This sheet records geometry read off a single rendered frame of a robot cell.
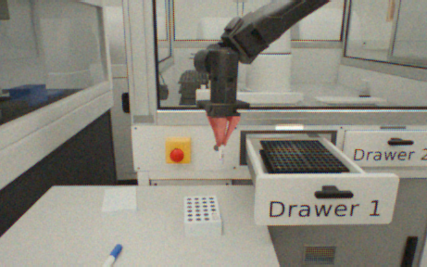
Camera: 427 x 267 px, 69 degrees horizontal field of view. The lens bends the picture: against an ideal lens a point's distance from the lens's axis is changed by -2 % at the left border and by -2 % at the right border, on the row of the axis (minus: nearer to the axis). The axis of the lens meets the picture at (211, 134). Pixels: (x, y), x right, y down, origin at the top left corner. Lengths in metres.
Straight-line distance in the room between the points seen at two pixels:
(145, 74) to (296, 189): 0.52
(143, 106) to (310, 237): 0.71
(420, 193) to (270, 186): 0.70
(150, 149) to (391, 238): 0.87
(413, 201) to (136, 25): 1.03
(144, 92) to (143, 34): 0.16
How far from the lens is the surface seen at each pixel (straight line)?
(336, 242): 1.21
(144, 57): 0.91
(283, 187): 0.66
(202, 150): 0.95
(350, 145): 1.02
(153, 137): 0.95
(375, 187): 0.73
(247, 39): 0.67
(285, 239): 1.15
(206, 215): 0.77
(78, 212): 0.91
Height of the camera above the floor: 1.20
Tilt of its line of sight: 17 degrees down
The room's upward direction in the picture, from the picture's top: straight up
